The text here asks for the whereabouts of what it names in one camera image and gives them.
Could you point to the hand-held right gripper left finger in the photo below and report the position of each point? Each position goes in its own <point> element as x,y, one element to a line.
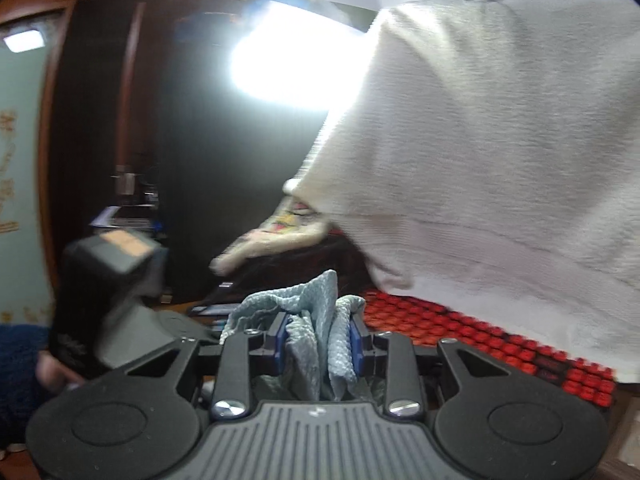
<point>235,370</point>

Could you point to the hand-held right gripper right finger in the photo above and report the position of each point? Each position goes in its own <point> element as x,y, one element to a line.
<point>357,350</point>

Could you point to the grey blue cleaning cloth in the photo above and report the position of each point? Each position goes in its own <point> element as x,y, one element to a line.
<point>315,310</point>

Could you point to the person's left hand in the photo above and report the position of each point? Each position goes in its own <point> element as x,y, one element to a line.
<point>56,374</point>

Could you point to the stack of papers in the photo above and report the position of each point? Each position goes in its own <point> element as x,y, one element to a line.
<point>125,217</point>

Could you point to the red and black keyboard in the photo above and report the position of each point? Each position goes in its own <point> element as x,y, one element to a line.
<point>475,340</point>

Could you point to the metal door latch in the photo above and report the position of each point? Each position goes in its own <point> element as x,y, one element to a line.
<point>126,180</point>

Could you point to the cartoon printed fluffy cloth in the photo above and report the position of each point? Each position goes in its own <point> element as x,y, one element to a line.
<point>280,232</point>

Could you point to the frosted glass door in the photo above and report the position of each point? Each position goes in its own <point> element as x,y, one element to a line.
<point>20,160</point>

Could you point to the dark wooden cabinet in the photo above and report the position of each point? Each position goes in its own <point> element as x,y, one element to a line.
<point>100,110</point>

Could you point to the large white towel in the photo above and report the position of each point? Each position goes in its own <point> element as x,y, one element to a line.
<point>490,160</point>

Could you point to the bright light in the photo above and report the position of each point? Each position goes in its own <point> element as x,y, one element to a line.
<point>295,60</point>

